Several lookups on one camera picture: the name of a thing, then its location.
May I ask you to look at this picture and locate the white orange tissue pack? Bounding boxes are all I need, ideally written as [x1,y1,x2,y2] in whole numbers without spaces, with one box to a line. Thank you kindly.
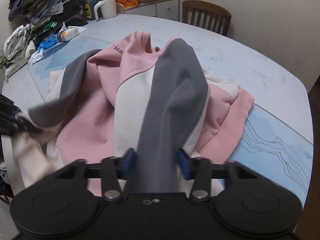
[56,27,80,42]

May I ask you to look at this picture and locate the pink grey cream sweatshirt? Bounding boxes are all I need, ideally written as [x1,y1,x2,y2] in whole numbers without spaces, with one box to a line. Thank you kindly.
[12,31,254,193]

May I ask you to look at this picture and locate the pile of dark clothes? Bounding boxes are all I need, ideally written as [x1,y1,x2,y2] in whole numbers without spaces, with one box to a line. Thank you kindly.
[8,0,88,45]

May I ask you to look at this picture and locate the blue mountain pattern tablecloth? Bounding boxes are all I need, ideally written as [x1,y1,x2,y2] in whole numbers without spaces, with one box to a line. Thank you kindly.
[2,14,313,203]

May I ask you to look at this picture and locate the grey drawer cabinet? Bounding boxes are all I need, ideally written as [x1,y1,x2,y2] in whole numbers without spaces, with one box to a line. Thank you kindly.
[116,0,180,21]

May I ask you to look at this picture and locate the white jug with handle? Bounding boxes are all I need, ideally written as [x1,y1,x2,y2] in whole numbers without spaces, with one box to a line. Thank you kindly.
[94,0,117,21]

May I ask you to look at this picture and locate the white crumpled cloth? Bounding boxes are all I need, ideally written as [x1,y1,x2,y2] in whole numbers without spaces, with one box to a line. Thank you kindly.
[3,24,30,60]

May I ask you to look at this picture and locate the blue plastic bag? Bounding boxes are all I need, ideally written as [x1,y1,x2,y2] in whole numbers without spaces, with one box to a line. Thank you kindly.
[37,35,58,50]

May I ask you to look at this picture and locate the brown wooden chair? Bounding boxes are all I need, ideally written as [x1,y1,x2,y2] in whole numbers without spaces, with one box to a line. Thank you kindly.
[182,0,232,36]

